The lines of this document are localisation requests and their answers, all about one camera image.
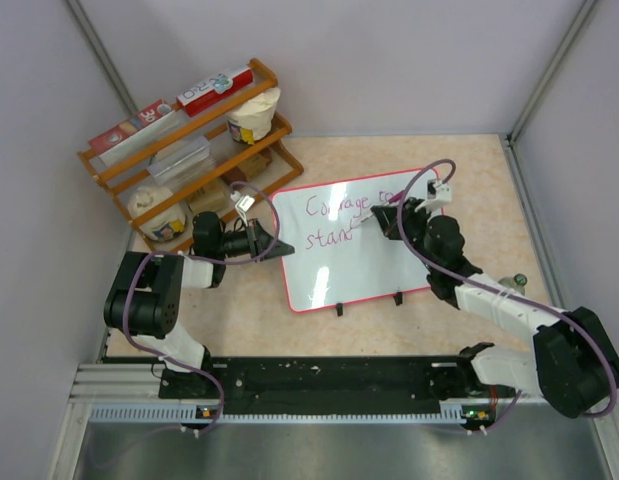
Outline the pink-framed whiteboard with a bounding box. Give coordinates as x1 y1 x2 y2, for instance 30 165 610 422
272 169 428 313

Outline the red grey wrap box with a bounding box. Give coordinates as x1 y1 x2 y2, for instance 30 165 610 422
88 99 184 167

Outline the grey slotted cable duct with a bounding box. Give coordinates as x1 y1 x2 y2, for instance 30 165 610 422
88 399 495 427

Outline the red white foil box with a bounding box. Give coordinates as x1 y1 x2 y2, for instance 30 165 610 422
176 65 254 117

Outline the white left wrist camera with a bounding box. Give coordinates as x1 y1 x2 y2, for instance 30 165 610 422
231 192 255 224

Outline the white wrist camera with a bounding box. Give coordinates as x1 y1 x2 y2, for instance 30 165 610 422
415 179 453 213
231 192 255 224

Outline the white bag lower shelf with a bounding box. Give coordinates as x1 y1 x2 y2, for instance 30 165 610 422
126 185 187 244

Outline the brown cardboard box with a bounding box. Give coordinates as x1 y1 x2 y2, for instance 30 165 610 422
185 179 228 215

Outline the white bag shelf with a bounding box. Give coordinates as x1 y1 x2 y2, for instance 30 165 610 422
126 185 187 244
226 87 281 145

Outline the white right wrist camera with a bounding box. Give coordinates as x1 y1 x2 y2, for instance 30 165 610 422
415 179 453 213

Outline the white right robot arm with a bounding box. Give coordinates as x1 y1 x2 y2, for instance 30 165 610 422
371 198 619 418

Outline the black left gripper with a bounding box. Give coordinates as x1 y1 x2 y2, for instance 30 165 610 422
215 217 293 261

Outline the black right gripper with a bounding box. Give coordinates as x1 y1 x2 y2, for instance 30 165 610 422
374 197 439 272

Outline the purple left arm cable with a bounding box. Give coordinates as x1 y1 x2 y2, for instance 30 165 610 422
119 182 281 435

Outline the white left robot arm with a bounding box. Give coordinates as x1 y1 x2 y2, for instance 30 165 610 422
103 211 295 397

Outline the clear glass bottle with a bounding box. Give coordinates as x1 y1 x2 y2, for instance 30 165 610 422
498 273 528 296

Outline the dark brown small box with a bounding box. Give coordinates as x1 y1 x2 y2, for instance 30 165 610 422
221 152 273 185

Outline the white bag upper shelf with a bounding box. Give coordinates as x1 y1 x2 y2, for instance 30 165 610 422
226 87 281 145

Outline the silver foil box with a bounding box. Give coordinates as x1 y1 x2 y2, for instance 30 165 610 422
147 136 211 186

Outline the magenta-capped whiteboard marker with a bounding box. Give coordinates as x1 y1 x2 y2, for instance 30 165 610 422
350 190 405 229

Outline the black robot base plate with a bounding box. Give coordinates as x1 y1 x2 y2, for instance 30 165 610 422
158 356 514 413

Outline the orange wooden shelf rack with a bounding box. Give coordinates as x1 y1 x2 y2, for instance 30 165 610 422
78 58 304 251

